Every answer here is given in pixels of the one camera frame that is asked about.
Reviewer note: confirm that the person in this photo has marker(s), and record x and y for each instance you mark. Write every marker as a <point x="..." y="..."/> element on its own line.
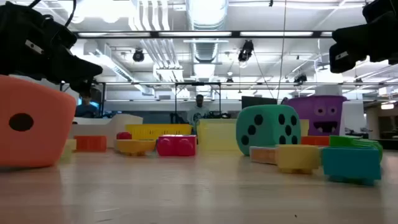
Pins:
<point x="199" y="113"/>
<point x="85" y="109"/>

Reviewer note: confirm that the orange sloped toy brick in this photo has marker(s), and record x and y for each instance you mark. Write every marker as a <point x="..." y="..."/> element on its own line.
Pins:
<point x="90" y="143"/>

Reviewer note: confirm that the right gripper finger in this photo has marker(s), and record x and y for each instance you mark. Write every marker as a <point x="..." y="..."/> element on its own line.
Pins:
<point x="367" y="37"/>
<point x="345" y="60"/>

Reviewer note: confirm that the black background rack frame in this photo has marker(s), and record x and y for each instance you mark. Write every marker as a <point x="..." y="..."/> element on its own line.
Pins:
<point x="176" y="99"/>

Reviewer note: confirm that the purple monster bucket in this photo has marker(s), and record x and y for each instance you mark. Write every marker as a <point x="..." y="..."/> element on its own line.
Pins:
<point x="323" y="115"/>

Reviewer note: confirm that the red stepped toy brick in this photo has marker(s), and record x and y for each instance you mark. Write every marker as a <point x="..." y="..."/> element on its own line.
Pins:
<point x="176" y="145"/>

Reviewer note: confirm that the small sky-blue toy brick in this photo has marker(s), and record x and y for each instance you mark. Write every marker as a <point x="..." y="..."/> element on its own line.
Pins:
<point x="351" y="165"/>

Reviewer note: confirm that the orange foam die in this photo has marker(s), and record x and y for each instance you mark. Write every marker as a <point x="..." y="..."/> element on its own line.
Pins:
<point x="40" y="140"/>

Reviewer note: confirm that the black overhead crossbar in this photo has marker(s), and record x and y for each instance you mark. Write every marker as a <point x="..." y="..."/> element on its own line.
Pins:
<point x="199" y="34"/>

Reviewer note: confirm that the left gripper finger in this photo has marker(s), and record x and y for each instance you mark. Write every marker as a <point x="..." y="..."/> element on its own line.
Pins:
<point x="77" y="68"/>
<point x="82" y="88"/>

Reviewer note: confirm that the black ceiling camera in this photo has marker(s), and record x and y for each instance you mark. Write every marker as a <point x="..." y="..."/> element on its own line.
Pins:
<point x="138" y="56"/>
<point x="300" y="79"/>
<point x="246" y="51"/>

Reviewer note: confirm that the playing card box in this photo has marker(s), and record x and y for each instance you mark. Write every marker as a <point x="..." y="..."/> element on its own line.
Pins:
<point x="262" y="155"/>

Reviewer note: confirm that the black monitor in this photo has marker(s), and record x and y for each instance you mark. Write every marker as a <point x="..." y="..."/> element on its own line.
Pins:
<point x="258" y="102"/>

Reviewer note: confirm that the small yellow toy brick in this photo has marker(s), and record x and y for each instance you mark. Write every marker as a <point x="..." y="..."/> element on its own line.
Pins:
<point x="72" y="144"/>
<point x="298" y="157"/>

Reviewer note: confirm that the silver ceiling duct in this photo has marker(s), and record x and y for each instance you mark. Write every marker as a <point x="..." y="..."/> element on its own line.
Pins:
<point x="206" y="18"/>

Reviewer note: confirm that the black background chair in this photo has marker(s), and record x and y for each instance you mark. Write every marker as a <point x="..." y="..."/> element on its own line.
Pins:
<point x="177" y="118"/>

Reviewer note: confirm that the teal foam die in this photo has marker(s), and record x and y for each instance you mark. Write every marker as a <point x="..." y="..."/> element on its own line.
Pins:
<point x="264" y="127"/>

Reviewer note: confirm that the translucent yellow bin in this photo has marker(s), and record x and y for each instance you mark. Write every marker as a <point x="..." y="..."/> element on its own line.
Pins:
<point x="217" y="133"/>

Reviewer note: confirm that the lit wall lamp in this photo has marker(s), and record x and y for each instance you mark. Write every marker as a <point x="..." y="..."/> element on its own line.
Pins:
<point x="387" y="106"/>

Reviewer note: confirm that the yellow mesh basket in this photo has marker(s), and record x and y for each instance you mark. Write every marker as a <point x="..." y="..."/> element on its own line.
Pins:
<point x="158" y="131"/>

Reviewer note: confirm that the white plastic bin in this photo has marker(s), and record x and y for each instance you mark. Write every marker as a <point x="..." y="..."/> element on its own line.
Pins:
<point x="102" y="124"/>

